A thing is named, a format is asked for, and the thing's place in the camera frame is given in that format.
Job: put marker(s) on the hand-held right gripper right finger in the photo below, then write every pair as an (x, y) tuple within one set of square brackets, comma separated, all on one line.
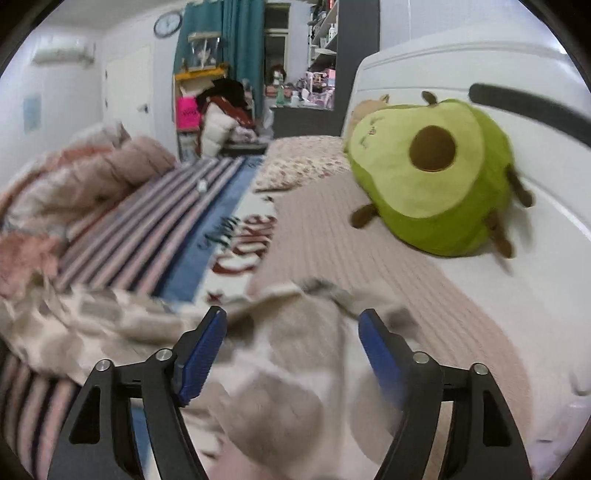
[(378, 350)]

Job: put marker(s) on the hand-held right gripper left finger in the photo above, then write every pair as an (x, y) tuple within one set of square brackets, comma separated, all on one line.
[(203, 355)]

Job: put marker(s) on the beige patterned pants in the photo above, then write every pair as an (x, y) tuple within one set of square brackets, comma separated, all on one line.
[(286, 355)]

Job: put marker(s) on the pink ribbed blanket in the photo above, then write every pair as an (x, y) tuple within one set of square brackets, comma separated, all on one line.
[(323, 240)]

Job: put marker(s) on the striped printed blanket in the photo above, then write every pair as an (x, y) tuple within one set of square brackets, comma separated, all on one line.
[(152, 230)]

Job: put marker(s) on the green avocado plush toy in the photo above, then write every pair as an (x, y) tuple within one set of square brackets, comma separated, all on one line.
[(429, 203)]

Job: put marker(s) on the small white object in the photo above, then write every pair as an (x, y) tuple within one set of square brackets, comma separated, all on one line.
[(202, 186)]

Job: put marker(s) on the white padded headboard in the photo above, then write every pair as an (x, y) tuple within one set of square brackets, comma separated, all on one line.
[(554, 300)]

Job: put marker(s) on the pink crumpled garment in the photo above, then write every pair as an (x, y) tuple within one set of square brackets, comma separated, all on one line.
[(25, 263)]

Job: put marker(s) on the floral pillow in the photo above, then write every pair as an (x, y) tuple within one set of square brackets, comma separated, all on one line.
[(300, 161)]

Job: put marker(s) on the pink and beige duvet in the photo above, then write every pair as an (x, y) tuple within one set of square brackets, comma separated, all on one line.
[(92, 175)]

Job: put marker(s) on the dark cluttered desk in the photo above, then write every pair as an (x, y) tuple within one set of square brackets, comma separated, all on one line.
[(300, 122)]

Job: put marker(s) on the pink box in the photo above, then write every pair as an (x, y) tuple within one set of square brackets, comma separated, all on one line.
[(188, 114)]

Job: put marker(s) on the brown plush toy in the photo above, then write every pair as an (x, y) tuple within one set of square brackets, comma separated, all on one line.
[(367, 107)]

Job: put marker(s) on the pile of clothes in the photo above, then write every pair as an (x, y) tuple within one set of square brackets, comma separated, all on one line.
[(226, 110)]

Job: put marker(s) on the white door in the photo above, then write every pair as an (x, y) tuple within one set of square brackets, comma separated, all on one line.
[(129, 92)]

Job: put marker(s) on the teal curtain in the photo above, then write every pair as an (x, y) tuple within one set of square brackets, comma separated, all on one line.
[(242, 41)]

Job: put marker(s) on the white air conditioner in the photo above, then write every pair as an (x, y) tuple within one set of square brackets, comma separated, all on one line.
[(62, 51)]

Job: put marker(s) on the light blue wall poster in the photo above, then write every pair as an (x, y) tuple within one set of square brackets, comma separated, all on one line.
[(32, 113)]

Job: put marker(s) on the wall shelf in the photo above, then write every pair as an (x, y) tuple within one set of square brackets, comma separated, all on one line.
[(325, 32)]

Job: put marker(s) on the round wall clock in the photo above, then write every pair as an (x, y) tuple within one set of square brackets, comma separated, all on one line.
[(168, 24)]

